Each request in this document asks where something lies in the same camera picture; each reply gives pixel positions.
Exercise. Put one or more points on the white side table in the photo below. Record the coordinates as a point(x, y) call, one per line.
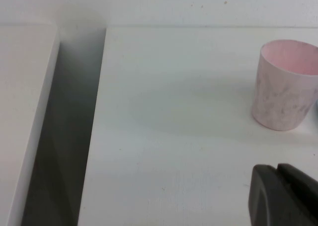
point(20, 99)

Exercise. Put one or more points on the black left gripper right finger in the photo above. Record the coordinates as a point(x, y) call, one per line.
point(303, 186)

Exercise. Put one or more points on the pink speckled plastic cup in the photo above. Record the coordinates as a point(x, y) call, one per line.
point(278, 99)

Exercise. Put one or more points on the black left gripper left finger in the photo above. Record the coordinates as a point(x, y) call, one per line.
point(265, 201)

